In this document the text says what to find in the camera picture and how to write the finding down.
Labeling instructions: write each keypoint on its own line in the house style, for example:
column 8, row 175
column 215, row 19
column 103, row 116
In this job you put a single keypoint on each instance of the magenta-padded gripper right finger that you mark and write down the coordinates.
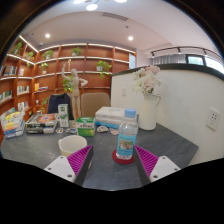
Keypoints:
column 163, row 167

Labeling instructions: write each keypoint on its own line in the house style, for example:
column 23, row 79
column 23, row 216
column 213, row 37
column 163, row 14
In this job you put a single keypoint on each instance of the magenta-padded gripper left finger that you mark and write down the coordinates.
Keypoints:
column 61, row 168

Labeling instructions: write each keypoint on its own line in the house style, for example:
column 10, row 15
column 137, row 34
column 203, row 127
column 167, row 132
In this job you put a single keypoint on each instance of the clear blue-capped water bottle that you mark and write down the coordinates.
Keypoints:
column 126, row 136

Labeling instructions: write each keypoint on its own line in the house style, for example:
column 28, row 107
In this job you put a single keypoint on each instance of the cream ceramic mug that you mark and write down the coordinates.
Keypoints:
column 71, row 145

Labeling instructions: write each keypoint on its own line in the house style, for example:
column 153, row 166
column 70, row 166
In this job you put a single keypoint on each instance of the flat round red coaster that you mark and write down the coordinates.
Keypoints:
column 116, row 159

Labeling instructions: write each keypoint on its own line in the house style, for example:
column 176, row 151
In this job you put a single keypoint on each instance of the green tissue box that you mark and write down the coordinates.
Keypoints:
column 85, row 126

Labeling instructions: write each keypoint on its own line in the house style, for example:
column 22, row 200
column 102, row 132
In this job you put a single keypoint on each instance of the tall green-white carton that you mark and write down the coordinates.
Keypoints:
column 63, row 115

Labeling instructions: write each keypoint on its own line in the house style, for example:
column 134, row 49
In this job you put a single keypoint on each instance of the white vase with flowers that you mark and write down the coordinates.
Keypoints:
column 147, row 113

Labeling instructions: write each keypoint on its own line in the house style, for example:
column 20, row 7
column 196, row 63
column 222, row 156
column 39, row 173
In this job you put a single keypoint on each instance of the dark blue chair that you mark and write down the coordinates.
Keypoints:
column 55, row 104

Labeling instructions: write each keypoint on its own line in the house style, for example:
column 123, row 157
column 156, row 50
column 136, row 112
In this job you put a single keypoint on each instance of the colourful stack of books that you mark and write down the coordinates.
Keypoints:
column 13, row 125

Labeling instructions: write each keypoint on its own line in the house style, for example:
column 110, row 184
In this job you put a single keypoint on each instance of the white stack of books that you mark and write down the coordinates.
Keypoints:
column 108, row 116

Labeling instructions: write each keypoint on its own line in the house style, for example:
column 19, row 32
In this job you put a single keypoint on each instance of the tan chair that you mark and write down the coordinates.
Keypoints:
column 96, row 104

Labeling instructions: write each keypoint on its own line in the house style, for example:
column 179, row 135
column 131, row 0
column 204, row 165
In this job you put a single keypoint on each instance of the wooden artist mannequin figure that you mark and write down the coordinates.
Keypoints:
column 76, row 93

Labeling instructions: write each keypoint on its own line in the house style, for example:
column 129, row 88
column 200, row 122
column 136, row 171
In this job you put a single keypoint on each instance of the grey window curtain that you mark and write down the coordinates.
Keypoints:
column 168, row 60

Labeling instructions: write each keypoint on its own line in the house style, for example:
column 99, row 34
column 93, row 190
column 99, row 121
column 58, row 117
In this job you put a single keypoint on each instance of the dark-framed window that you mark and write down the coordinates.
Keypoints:
column 208, row 63

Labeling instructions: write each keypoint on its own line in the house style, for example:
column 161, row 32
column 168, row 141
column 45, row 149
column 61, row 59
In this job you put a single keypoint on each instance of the branched ceiling lamp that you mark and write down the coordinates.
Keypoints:
column 91, row 6

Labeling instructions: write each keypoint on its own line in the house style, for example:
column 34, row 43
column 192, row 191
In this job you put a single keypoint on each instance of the white wall socket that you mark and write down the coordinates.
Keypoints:
column 213, row 119

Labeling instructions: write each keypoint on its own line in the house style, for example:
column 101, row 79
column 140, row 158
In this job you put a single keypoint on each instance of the small white wall switch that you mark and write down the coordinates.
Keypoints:
column 124, row 91

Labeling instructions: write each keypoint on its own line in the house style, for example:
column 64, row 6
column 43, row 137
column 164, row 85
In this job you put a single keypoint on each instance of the wooden wall shelf unit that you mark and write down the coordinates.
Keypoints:
column 93, row 71

